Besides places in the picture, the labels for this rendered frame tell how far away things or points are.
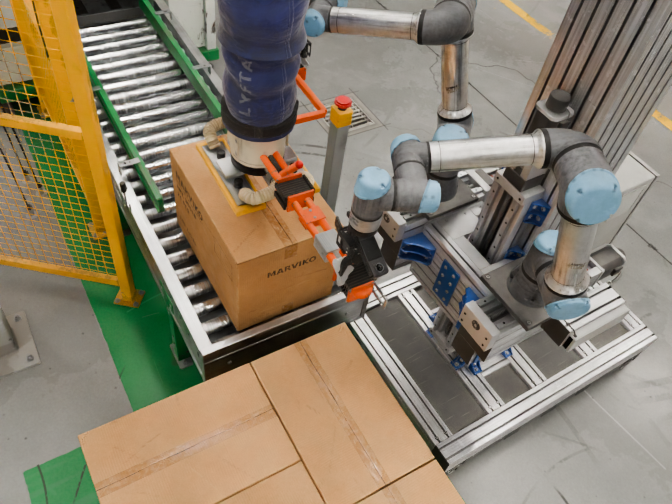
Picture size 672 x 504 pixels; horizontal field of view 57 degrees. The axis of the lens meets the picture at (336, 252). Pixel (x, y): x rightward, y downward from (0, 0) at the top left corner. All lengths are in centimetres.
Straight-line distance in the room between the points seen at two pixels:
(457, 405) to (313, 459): 81
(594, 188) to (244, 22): 90
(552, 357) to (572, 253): 139
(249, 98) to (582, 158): 87
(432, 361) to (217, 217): 118
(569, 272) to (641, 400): 172
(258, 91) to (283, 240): 56
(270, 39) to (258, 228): 71
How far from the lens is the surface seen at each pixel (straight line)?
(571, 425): 311
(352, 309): 248
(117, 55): 365
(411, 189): 139
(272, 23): 161
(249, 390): 221
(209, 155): 207
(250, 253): 203
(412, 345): 279
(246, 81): 173
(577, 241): 160
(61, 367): 299
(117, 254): 284
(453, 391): 272
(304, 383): 223
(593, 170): 147
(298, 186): 180
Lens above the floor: 251
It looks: 49 degrees down
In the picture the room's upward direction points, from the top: 10 degrees clockwise
